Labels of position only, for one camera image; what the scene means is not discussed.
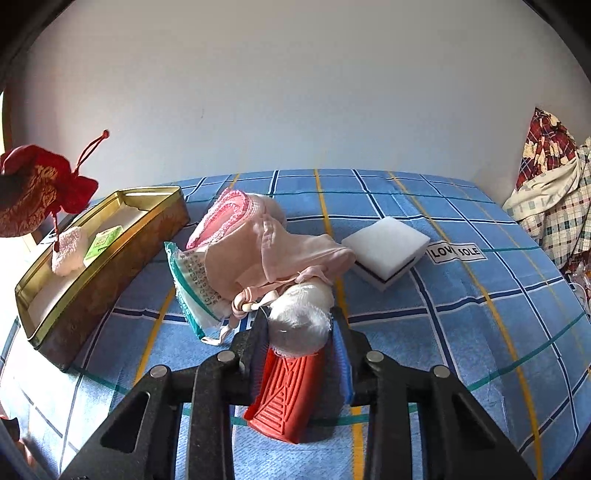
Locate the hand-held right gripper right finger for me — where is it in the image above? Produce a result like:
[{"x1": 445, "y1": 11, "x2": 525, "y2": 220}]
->
[{"x1": 331, "y1": 307, "x2": 536, "y2": 480}]

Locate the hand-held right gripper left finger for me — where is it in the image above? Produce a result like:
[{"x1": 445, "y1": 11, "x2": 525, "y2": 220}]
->
[{"x1": 60, "y1": 310, "x2": 271, "y2": 480}]

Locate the white baby shoe red sole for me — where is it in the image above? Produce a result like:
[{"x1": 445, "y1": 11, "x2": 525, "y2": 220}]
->
[{"x1": 243, "y1": 281, "x2": 334, "y2": 444}]

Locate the light pink garment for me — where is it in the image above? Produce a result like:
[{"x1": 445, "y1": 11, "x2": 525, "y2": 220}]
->
[{"x1": 201, "y1": 194, "x2": 357, "y2": 346}]

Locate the pink crocheted hat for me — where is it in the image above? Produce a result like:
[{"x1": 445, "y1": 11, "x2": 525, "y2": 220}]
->
[{"x1": 186, "y1": 188, "x2": 254, "y2": 251}]

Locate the gold metal tin box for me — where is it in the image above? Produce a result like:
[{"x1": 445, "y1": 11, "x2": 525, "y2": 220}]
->
[{"x1": 14, "y1": 185, "x2": 191, "y2": 373}]

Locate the red gold drawstring pouch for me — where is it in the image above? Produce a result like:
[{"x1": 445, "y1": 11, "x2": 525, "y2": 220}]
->
[{"x1": 0, "y1": 130, "x2": 110, "y2": 254}]

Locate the clear plastic bag green edge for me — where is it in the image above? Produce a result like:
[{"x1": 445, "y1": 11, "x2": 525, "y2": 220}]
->
[{"x1": 165, "y1": 241, "x2": 237, "y2": 339}]

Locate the blue plaid bed sheet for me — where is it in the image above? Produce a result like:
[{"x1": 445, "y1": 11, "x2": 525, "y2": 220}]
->
[{"x1": 0, "y1": 168, "x2": 591, "y2": 480}]

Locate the white foam block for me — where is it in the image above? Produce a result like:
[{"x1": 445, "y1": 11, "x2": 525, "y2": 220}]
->
[{"x1": 341, "y1": 218, "x2": 431, "y2": 292}]

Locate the small green packet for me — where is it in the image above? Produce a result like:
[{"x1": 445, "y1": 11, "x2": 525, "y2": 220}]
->
[{"x1": 83, "y1": 224, "x2": 124, "y2": 268}]

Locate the white plaid quilt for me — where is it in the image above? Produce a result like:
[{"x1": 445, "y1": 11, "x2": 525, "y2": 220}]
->
[{"x1": 502, "y1": 144, "x2": 591, "y2": 274}]

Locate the red plaid printed cloth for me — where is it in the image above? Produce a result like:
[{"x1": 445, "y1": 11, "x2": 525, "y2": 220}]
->
[{"x1": 514, "y1": 107, "x2": 579, "y2": 191}]

